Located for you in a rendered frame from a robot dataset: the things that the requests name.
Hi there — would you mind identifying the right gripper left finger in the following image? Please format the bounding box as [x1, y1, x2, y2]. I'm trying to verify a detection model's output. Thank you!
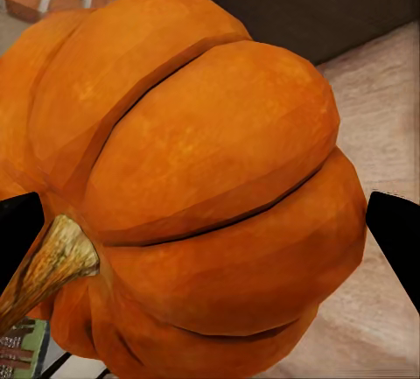
[0, 192, 45, 295]

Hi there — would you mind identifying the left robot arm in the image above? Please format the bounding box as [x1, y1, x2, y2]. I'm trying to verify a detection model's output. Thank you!
[38, 352, 109, 379]

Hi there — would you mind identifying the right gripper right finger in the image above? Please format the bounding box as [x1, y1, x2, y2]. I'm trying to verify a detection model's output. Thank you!
[366, 192, 420, 314]

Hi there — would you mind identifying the pumpkin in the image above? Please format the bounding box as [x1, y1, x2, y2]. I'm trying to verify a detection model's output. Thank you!
[0, 0, 368, 379]

